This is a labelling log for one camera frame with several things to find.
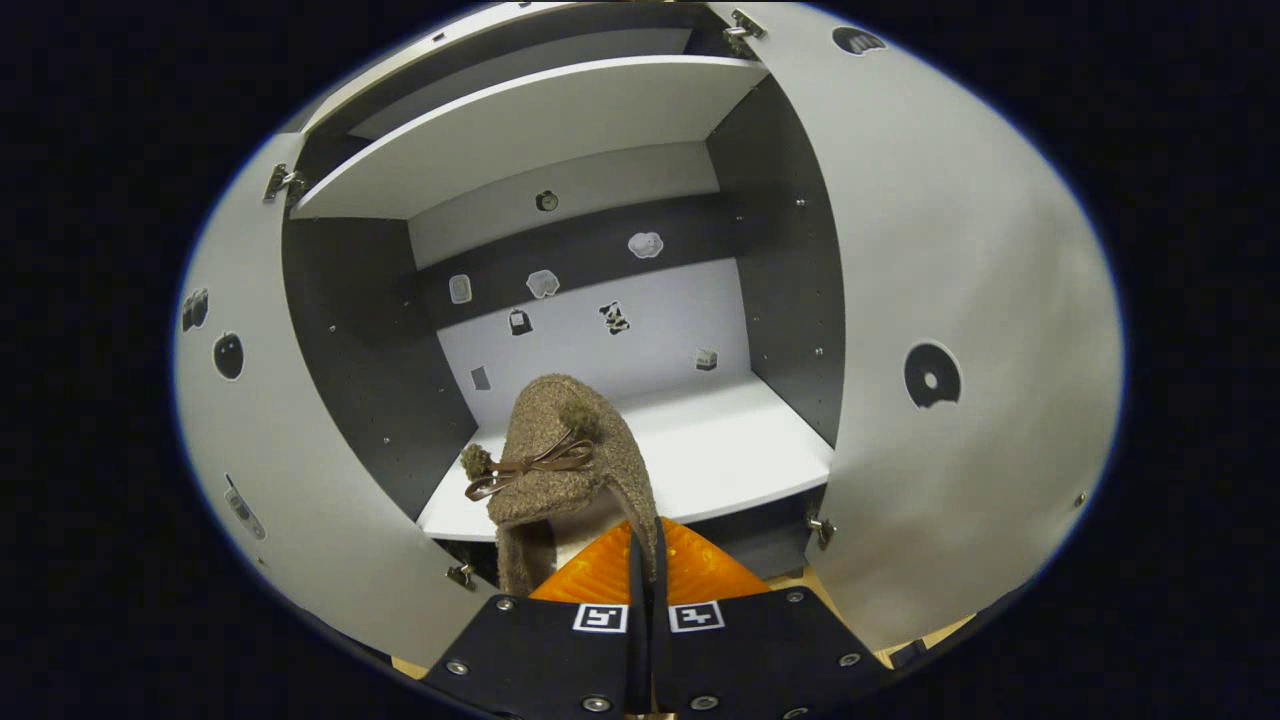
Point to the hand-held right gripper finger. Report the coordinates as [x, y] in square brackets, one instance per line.
[657, 660]
[637, 660]

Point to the brown fuzzy shoe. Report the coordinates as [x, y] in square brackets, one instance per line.
[560, 490]

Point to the white shoe cabinet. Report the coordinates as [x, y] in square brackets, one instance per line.
[700, 440]

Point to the white shoe cabinet door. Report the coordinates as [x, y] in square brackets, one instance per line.
[980, 250]
[300, 480]

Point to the white cabinet shelf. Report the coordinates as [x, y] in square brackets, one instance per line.
[520, 140]

